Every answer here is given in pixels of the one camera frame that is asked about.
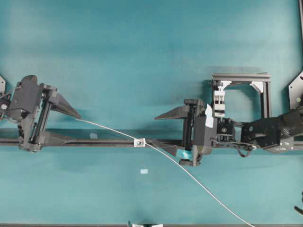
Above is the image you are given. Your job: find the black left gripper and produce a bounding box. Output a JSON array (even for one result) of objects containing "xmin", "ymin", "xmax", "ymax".
[{"xmin": 8, "ymin": 75, "xmax": 81, "ymax": 152}]

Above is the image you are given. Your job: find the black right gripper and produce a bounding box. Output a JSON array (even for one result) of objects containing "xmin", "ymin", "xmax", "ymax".
[{"xmin": 147, "ymin": 99, "xmax": 217, "ymax": 166}]

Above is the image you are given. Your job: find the thin grey wire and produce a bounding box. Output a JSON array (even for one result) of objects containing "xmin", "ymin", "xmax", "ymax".
[{"xmin": 75, "ymin": 117, "xmax": 255, "ymax": 227}]

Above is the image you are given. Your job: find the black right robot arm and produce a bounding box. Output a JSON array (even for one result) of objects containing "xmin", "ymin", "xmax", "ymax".
[{"xmin": 151, "ymin": 99, "xmax": 303, "ymax": 166}]

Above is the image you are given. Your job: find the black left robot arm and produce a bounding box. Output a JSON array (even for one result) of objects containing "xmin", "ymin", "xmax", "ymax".
[{"xmin": 0, "ymin": 75, "xmax": 81, "ymax": 152}]

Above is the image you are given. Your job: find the silver metal fitting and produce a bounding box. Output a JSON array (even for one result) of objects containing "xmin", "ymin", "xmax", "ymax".
[{"xmin": 134, "ymin": 138, "xmax": 146, "ymax": 148}]

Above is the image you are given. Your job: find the teal tape on finger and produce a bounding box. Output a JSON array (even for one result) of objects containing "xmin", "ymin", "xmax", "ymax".
[{"xmin": 177, "ymin": 149, "xmax": 192, "ymax": 159}]

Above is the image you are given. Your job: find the blue tape on gripper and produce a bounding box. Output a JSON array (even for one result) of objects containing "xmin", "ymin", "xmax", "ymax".
[{"xmin": 205, "ymin": 104, "xmax": 214, "ymax": 128}]

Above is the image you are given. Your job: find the light blue tape piece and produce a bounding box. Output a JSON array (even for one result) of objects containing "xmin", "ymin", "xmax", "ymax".
[{"xmin": 140, "ymin": 169, "xmax": 148, "ymax": 174}]

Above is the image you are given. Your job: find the white clamp block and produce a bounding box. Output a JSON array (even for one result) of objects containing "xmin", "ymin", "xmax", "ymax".
[{"xmin": 213, "ymin": 90, "xmax": 225, "ymax": 118}]

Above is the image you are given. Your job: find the black object right edge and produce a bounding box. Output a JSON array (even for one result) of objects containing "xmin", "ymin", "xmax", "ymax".
[{"xmin": 294, "ymin": 205, "xmax": 303, "ymax": 215}]

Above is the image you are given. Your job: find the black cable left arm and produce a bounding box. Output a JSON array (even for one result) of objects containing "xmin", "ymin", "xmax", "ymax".
[{"xmin": 0, "ymin": 87, "xmax": 22, "ymax": 100}]

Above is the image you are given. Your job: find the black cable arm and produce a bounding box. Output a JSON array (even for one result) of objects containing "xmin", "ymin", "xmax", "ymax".
[
  {"xmin": 0, "ymin": 87, "xmax": 22, "ymax": 100},
  {"xmin": 212, "ymin": 139, "xmax": 258, "ymax": 158}
]

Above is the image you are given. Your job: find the black aluminium rail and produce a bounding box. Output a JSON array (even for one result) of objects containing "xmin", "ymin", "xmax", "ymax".
[{"xmin": 0, "ymin": 128, "xmax": 303, "ymax": 150}]

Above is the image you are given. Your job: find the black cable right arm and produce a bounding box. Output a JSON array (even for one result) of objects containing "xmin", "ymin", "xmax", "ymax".
[{"xmin": 212, "ymin": 139, "xmax": 258, "ymax": 158}]

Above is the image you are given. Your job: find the black aluminium frame stand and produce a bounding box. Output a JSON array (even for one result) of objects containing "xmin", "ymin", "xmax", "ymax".
[{"xmin": 211, "ymin": 72, "xmax": 272, "ymax": 118}]

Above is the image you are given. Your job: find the silver bracket bottom edge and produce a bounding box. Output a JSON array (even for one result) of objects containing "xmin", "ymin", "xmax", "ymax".
[{"xmin": 127, "ymin": 221, "xmax": 164, "ymax": 227}]

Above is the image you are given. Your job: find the black bottom edge rail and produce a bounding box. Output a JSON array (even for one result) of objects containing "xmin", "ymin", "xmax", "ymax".
[{"xmin": 0, "ymin": 223, "xmax": 303, "ymax": 227}]

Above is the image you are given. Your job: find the black vertical corner post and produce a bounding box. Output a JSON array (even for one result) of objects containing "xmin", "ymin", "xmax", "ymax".
[{"xmin": 298, "ymin": 0, "xmax": 303, "ymax": 41}]

